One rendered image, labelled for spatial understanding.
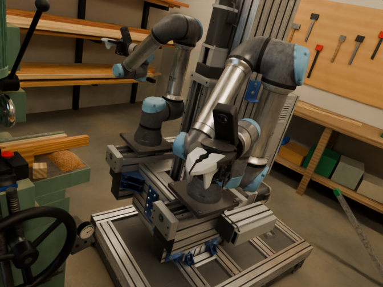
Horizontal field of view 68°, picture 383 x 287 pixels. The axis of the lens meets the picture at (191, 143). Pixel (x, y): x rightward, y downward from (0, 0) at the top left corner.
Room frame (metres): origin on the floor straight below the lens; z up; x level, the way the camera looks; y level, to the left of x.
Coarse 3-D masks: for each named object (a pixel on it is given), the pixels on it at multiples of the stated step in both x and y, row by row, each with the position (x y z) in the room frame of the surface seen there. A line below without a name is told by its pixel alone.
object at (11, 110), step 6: (0, 96) 0.89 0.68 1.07; (6, 96) 0.89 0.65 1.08; (6, 102) 0.87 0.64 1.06; (12, 102) 0.88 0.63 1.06; (0, 108) 0.89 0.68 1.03; (6, 108) 0.86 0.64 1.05; (12, 108) 0.87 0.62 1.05; (6, 114) 0.87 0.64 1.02; (12, 114) 0.86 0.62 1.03; (0, 120) 0.90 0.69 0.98; (6, 120) 0.86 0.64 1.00; (12, 120) 0.86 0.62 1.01; (6, 126) 0.87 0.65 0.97; (12, 126) 0.87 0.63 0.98
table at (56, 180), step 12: (36, 156) 0.85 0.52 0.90; (48, 168) 0.80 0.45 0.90; (84, 168) 0.85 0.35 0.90; (36, 180) 0.72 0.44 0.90; (48, 180) 0.74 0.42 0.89; (60, 180) 0.77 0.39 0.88; (72, 180) 0.81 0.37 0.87; (84, 180) 0.85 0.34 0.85; (36, 192) 0.71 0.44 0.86; (48, 192) 0.74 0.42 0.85; (36, 204) 0.65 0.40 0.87
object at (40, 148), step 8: (80, 136) 1.00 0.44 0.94; (88, 136) 1.02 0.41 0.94; (32, 144) 0.85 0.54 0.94; (40, 144) 0.87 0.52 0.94; (48, 144) 0.89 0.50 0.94; (56, 144) 0.91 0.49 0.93; (64, 144) 0.94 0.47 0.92; (72, 144) 0.96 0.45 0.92; (80, 144) 0.99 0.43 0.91; (40, 152) 0.86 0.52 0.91; (48, 152) 0.89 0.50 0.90
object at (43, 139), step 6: (30, 138) 0.87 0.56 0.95; (36, 138) 0.88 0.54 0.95; (42, 138) 0.89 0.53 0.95; (48, 138) 0.91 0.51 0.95; (54, 138) 0.92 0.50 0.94; (60, 138) 0.94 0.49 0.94; (0, 144) 0.79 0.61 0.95; (6, 144) 0.80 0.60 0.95; (12, 144) 0.81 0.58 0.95; (18, 144) 0.82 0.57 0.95; (24, 144) 0.84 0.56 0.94
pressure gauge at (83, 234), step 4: (80, 224) 0.80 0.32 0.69; (84, 224) 0.80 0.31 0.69; (88, 224) 0.81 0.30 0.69; (80, 228) 0.79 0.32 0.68; (84, 228) 0.79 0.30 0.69; (88, 228) 0.80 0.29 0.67; (80, 232) 0.78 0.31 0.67; (84, 232) 0.79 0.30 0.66; (88, 232) 0.81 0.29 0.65; (92, 232) 0.82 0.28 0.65; (80, 236) 0.78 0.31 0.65; (84, 236) 0.79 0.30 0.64; (88, 236) 0.81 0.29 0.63
